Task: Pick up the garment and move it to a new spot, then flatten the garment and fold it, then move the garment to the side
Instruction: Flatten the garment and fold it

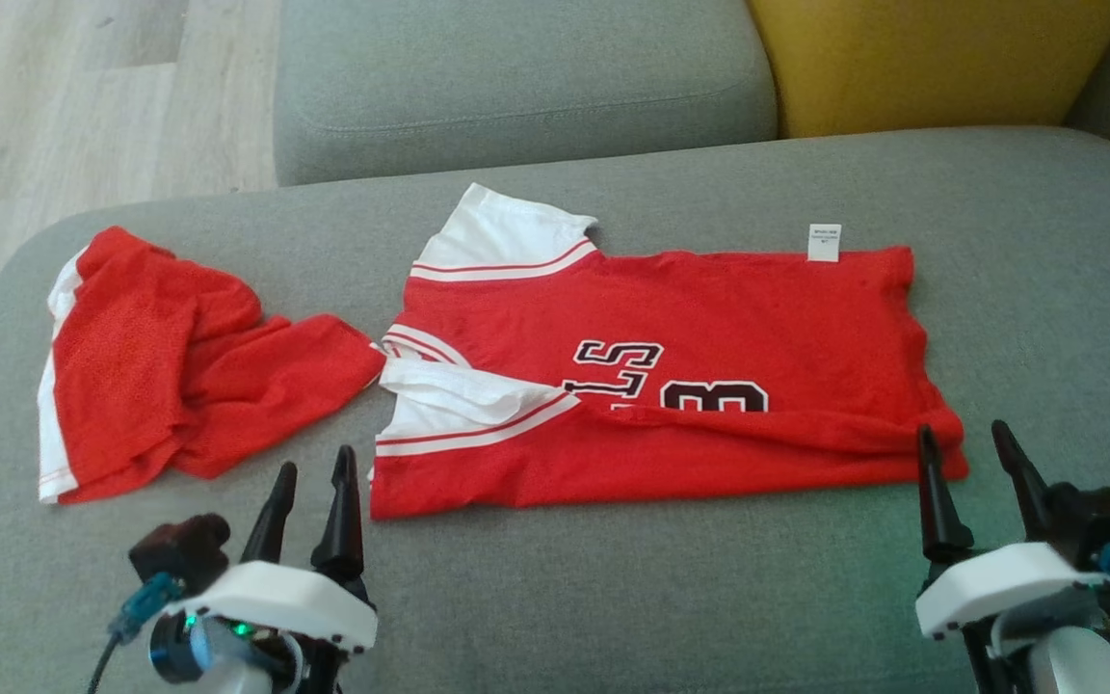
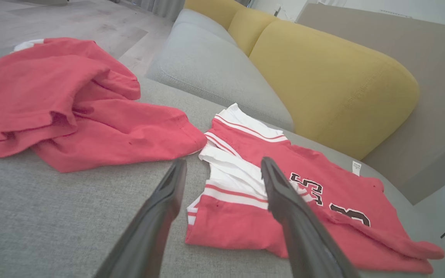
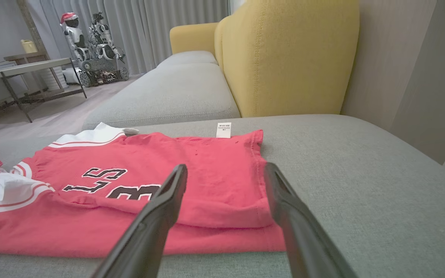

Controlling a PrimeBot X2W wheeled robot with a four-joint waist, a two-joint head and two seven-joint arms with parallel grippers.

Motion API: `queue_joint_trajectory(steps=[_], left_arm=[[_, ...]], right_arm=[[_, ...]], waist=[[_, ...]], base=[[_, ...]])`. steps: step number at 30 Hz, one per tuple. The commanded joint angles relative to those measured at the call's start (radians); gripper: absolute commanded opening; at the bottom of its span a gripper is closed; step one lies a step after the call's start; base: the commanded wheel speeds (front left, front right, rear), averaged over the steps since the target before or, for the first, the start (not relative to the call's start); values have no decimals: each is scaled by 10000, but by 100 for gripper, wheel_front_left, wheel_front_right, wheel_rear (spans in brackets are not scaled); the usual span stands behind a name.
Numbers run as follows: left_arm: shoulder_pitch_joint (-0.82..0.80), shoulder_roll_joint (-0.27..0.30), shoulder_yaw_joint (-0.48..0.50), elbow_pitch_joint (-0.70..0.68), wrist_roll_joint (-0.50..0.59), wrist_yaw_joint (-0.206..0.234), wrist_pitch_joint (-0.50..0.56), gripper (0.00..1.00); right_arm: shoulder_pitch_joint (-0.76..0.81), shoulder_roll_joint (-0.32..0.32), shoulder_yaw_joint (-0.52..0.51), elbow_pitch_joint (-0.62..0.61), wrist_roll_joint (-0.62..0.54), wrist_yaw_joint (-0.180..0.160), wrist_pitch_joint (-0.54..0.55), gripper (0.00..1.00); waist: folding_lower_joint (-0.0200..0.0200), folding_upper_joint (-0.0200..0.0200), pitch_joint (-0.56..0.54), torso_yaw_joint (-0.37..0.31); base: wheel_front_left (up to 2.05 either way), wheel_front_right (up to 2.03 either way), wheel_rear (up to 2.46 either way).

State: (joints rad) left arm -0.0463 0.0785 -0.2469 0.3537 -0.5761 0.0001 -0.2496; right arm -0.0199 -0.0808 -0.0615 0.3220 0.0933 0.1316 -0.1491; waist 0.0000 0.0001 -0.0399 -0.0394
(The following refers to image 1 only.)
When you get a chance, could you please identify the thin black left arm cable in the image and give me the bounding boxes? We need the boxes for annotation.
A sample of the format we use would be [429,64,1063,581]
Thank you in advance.
[86,631,124,694]

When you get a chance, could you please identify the red jersey shirt white sleeves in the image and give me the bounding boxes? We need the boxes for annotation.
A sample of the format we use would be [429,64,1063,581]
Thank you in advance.
[369,183,968,520]

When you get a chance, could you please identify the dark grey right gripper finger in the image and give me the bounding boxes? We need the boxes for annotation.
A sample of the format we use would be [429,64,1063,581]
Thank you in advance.
[991,419,1053,546]
[916,424,975,566]

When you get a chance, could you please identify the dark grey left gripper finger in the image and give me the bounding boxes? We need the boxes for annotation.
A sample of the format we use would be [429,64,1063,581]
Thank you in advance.
[242,461,298,566]
[312,444,365,581]

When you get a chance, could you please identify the large grey sofa chaise seat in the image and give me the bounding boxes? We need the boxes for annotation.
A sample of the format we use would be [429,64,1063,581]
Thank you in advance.
[0,127,1110,694]

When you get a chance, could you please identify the red mesh shorts white trim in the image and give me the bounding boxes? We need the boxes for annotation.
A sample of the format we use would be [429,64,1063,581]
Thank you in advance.
[37,227,387,505]

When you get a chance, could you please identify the large yellow sofa back cushion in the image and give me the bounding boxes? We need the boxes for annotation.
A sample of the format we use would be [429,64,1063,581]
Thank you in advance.
[748,0,1110,140]

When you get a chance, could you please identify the long grey sofa seat cushion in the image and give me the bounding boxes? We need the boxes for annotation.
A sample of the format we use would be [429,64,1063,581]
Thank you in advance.
[273,0,779,187]

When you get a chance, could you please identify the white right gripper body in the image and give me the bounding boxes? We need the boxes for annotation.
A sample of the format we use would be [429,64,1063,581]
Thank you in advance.
[914,542,1110,694]

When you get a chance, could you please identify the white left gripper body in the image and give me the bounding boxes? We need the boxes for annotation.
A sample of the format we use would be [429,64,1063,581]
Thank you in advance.
[177,561,379,694]

